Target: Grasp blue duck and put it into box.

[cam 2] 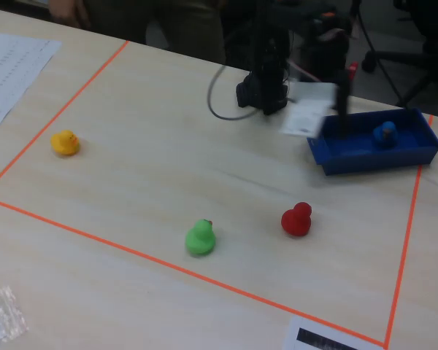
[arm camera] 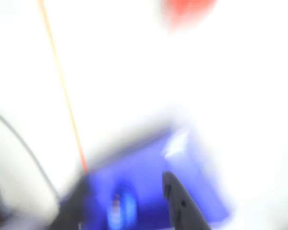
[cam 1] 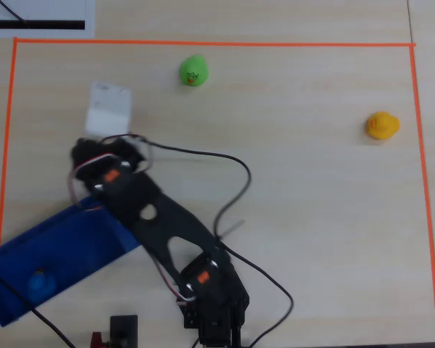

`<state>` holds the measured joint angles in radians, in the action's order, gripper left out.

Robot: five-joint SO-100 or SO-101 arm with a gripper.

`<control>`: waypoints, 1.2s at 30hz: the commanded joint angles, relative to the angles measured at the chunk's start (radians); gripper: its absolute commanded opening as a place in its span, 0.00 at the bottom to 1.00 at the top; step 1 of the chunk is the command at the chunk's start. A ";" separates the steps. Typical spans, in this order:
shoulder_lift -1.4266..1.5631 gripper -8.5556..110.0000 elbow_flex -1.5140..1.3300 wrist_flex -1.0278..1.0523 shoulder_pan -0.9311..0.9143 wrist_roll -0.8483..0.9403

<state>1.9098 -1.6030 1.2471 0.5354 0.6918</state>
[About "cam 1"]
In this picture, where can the blue rubber duck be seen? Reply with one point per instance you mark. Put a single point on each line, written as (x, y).
(40, 285)

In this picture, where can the blue plastic box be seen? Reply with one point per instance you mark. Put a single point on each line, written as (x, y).
(58, 246)

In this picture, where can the white paper with black bar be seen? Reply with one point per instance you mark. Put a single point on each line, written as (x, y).
(40, 18)

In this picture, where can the green rubber duck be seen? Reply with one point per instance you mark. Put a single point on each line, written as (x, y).
(193, 71)

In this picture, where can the white folded paper card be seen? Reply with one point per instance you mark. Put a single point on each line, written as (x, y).
(108, 108)

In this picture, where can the black table clamp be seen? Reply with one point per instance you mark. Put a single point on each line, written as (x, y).
(124, 331)

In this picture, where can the orange tape strip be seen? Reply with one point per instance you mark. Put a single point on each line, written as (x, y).
(217, 43)
(426, 195)
(5, 145)

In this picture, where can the yellow rubber duck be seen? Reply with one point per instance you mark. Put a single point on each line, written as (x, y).
(382, 125)

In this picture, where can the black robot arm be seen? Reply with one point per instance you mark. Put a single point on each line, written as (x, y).
(174, 224)

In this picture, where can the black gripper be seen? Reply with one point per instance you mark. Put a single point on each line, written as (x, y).
(84, 149)

